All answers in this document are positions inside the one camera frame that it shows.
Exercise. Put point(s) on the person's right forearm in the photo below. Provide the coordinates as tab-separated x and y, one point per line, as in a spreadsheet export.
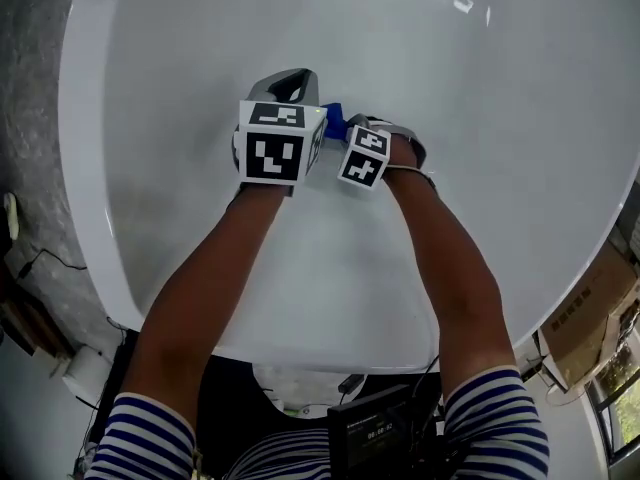
440	268

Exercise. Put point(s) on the person's left forearm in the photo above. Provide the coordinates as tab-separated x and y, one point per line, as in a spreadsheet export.
200	288

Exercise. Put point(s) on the white shoe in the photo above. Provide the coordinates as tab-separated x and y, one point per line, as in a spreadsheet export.
10	213

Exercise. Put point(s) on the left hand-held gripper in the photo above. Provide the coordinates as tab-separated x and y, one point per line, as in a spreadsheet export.
272	143

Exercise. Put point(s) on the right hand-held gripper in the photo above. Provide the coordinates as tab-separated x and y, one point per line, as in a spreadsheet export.
365	155

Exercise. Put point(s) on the black power adapter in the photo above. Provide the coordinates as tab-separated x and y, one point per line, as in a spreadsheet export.
351	383

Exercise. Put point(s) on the striped shirt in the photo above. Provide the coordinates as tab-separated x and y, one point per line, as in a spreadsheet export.
320	443

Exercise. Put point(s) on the blue cleaning cloth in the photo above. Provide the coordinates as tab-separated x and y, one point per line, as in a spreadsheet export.
336	122

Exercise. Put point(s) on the cardboard box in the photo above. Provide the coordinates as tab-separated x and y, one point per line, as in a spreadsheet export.
590	318

